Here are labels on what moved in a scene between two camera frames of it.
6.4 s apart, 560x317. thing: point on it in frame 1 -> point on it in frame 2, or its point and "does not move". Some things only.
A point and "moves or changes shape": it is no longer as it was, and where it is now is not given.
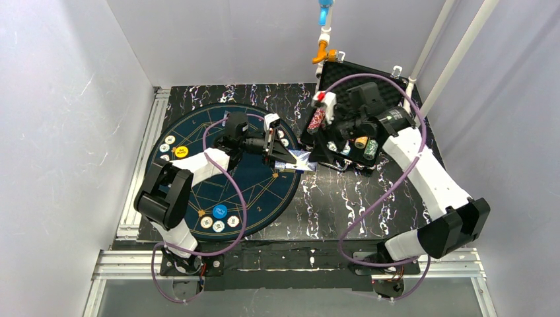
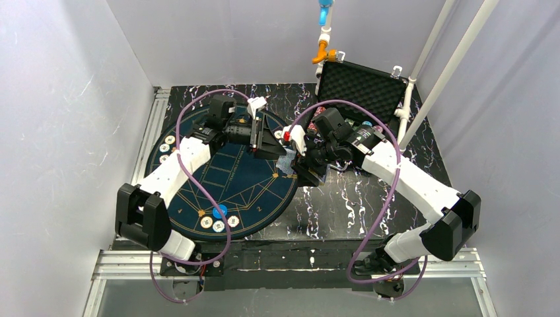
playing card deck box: (301, 164) moves or changes shape
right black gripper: (334, 127) -> (308, 162)
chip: (170, 140) does not move
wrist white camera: (329, 99) -> (297, 135)
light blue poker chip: (218, 226) does not move
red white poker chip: (233, 221) does not move
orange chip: (206, 222) does not move
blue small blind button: (219, 211) does not move
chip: (164, 147) does not move
